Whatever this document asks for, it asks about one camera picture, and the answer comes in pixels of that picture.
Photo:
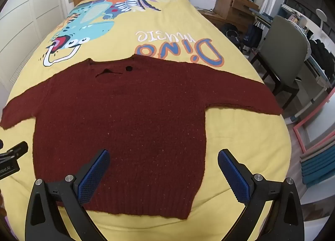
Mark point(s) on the stack of teal mats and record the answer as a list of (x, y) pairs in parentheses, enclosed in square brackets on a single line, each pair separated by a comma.
[(319, 165)]

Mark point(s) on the grey green chair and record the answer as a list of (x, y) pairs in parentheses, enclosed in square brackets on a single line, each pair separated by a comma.
[(282, 42)]

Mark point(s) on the pink frame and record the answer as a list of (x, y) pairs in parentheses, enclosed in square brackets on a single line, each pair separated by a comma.
[(301, 136)]

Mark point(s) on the wooden drawer cabinet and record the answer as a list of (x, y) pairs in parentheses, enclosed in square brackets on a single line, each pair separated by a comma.
[(233, 7)]

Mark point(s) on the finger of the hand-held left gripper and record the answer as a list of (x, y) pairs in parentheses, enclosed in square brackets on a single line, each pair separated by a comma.
[(18, 150)]

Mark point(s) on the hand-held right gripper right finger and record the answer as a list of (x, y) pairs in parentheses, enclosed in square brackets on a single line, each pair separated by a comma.
[(234, 175)]

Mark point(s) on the white desk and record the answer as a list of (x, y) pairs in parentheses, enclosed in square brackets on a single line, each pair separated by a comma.
[(318, 73)]

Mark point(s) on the yellow dinosaur printed blanket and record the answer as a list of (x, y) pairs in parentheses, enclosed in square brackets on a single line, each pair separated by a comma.
[(183, 34)]

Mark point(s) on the white desk lamp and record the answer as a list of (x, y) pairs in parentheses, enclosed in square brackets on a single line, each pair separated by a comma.
[(321, 15)]

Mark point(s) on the black floor bag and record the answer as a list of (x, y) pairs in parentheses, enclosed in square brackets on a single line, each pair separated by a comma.
[(233, 34)]

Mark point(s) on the black backpack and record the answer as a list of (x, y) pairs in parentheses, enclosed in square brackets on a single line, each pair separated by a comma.
[(322, 55)]

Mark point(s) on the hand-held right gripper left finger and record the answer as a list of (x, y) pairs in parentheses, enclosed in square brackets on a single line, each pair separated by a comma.
[(94, 175)]

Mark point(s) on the dark red knit sweater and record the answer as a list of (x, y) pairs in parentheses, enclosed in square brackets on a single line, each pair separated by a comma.
[(130, 125)]

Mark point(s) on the dark navy bag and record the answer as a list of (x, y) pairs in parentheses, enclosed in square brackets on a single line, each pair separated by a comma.
[(253, 36)]

